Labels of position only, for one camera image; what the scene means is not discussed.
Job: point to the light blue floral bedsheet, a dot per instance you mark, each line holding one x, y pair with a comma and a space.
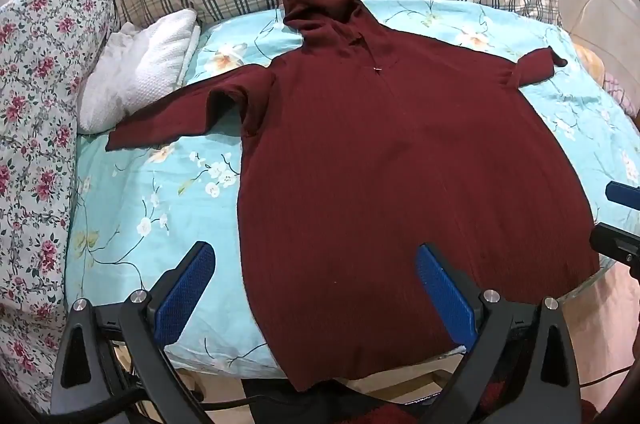
150, 214

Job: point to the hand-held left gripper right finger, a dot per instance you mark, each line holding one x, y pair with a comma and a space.
442, 289

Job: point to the dark red knit sweater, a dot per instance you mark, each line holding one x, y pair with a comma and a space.
390, 164

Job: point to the white folded towel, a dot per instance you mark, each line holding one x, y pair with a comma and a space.
137, 64

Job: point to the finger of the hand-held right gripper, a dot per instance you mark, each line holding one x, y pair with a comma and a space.
614, 241
622, 194

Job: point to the white red floral quilt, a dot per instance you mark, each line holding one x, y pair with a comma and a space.
35, 114

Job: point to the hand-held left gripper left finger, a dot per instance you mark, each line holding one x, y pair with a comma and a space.
186, 285

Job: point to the pink patterned cloth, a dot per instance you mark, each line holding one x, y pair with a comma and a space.
612, 79

